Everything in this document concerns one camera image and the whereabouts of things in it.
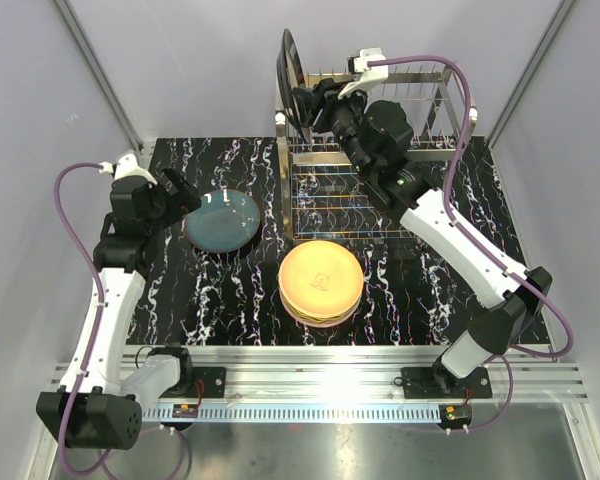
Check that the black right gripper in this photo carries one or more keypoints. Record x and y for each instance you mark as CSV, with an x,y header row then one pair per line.
x,y
324,96

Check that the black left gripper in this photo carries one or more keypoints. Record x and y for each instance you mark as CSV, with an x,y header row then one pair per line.
x,y
187,197

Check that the dark striped rim plate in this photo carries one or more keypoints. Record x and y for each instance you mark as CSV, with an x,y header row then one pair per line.
x,y
290,74

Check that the blue glazed plate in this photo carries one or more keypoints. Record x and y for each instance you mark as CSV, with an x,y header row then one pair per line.
x,y
226,221

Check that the yellow plate with drawing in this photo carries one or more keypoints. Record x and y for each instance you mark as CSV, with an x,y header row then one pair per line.
x,y
320,268

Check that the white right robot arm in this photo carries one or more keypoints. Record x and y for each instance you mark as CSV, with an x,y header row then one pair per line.
x,y
507,290

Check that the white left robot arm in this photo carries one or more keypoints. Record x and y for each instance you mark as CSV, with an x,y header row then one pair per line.
x,y
93,407

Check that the pink bottom plate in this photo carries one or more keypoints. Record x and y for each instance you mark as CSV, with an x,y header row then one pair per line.
x,y
320,311

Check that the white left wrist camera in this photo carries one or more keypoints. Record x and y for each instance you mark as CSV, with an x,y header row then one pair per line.
x,y
126,165

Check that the steel wire dish rack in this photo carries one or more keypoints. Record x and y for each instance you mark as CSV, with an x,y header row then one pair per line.
x,y
380,158

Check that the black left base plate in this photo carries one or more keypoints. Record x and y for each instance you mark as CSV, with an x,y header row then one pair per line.
x,y
210,381

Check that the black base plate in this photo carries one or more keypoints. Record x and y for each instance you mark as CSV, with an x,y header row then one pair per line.
x,y
419,383
210,381

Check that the aluminium front rail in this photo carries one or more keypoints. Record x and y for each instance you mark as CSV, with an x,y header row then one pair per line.
x,y
366,374

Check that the slotted cable duct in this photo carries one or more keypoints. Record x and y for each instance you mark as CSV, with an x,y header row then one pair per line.
x,y
389,413

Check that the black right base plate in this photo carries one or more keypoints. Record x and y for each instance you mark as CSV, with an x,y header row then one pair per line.
x,y
419,383

